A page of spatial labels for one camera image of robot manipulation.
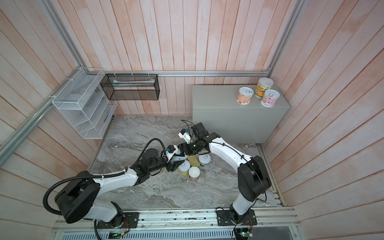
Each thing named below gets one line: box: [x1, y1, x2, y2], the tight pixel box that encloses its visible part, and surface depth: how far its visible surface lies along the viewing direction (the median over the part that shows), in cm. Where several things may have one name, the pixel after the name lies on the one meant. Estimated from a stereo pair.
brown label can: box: [236, 87, 254, 105], surface depth 78 cm
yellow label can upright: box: [178, 160, 191, 176], surface depth 87 cm
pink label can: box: [260, 89, 281, 108], surface depth 76 cm
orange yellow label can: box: [254, 77, 274, 99], surface depth 79 cm
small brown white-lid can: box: [188, 166, 201, 181], surface depth 85 cm
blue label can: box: [198, 154, 211, 166], surface depth 92 cm
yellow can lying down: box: [187, 155, 201, 167], surface depth 90 cm
